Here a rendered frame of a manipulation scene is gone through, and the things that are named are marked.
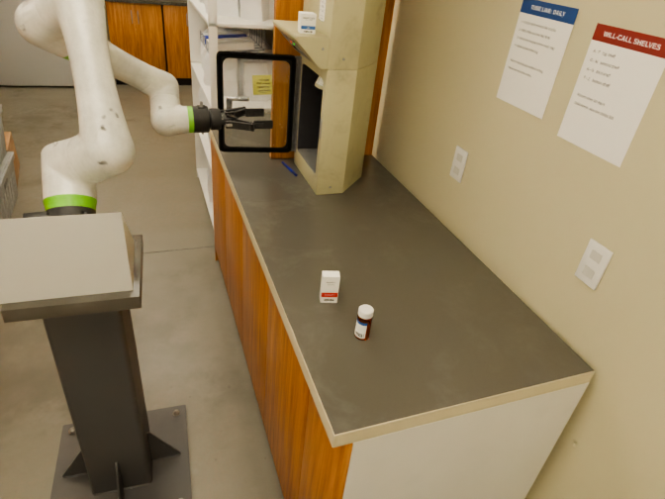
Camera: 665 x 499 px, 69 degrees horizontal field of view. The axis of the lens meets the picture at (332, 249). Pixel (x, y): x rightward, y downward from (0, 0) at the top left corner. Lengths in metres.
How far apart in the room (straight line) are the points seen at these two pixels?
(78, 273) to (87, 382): 0.43
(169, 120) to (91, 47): 0.43
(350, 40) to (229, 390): 1.57
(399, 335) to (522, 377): 0.31
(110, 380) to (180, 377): 0.80
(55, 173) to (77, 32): 0.36
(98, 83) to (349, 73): 0.81
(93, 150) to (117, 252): 0.26
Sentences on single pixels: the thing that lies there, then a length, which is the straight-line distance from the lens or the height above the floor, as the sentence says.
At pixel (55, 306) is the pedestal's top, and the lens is 1.41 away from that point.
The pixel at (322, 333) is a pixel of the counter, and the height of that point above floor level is 0.94.
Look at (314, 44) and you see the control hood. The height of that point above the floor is 1.49.
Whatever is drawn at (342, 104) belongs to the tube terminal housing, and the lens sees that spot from 1.79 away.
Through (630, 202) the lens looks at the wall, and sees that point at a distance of 1.31.
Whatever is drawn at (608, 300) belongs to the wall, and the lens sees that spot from 1.38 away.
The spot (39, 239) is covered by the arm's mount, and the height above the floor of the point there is 1.12.
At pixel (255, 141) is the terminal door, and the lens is 2.10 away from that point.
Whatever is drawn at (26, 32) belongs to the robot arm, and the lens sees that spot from 1.64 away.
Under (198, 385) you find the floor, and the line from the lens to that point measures 2.39.
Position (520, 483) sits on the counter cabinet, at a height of 0.48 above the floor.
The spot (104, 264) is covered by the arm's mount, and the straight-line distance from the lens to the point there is 1.36.
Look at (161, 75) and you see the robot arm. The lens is 1.84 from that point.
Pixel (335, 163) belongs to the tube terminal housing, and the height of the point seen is 1.07.
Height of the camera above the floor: 1.78
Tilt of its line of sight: 33 degrees down
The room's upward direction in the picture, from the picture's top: 7 degrees clockwise
